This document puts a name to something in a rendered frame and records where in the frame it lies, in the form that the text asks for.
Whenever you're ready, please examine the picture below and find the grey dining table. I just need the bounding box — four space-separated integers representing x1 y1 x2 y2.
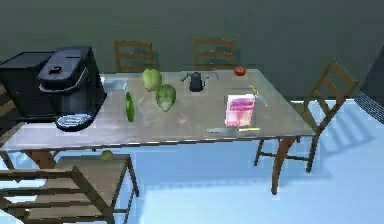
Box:
0 68 316 196

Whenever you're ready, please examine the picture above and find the pink book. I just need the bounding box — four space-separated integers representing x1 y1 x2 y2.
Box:
224 93 257 128

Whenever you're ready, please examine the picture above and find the brown wooden chair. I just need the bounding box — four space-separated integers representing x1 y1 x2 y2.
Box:
253 59 361 174
113 39 156 73
193 37 237 71
0 153 140 224

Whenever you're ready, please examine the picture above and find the small green fruit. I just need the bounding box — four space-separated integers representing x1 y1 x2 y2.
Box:
100 149 115 163

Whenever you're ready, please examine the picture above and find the green cucumber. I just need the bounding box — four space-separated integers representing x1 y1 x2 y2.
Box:
124 91 136 123

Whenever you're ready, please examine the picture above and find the black coffee maker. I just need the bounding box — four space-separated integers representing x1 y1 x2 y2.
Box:
0 45 108 133

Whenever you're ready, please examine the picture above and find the green lettuce head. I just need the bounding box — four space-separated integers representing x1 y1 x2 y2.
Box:
141 68 163 93
155 83 177 113

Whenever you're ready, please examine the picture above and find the black kettle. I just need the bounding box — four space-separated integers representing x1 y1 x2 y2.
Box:
180 71 210 93

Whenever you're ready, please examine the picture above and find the yellow handled knife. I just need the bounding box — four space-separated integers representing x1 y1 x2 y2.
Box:
206 127 261 135

